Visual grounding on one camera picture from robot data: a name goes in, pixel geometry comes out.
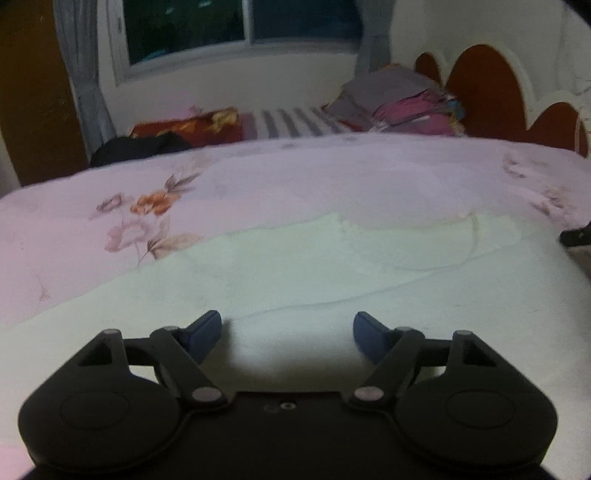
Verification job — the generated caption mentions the brown wooden wardrobe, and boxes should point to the brown wooden wardrobe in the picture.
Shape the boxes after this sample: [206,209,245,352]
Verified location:
[0,0,88,185]

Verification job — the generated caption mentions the striped pillow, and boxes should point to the striped pillow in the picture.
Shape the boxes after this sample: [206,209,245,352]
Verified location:
[240,105,356,139]

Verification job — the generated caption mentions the white towel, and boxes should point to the white towel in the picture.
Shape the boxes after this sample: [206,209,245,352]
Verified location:
[0,210,591,467]

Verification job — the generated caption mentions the red floral cloth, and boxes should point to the red floral cloth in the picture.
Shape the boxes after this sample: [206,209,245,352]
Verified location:
[129,107,243,148]

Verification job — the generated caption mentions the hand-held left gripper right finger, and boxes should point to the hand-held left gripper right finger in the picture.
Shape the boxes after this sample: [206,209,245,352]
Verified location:
[347,311,498,413]

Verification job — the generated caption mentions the pink floral blanket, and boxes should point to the pink floral blanket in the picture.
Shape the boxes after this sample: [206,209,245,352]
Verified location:
[0,134,591,330]

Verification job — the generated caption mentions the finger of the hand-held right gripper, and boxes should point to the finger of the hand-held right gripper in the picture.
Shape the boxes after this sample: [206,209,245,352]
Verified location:
[560,228,591,248]

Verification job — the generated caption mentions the grey curtain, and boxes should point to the grey curtain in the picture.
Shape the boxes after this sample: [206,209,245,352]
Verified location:
[353,0,398,77]
[53,0,116,144]

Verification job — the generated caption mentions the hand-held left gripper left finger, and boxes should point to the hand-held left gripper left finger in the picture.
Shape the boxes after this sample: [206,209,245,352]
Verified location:
[76,310,229,413]

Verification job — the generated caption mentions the grey folded clothes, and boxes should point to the grey folded clothes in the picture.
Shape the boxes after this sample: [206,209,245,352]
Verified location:
[323,65,446,131]

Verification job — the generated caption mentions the black cloth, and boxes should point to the black cloth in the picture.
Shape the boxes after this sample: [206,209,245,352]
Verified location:
[90,132,192,168]

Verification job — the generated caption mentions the window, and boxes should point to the window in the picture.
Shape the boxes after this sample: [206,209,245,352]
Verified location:
[113,0,365,86]

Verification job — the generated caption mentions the pink folded clothes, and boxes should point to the pink folded clothes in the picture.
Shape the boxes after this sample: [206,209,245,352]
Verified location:
[373,90,467,137]

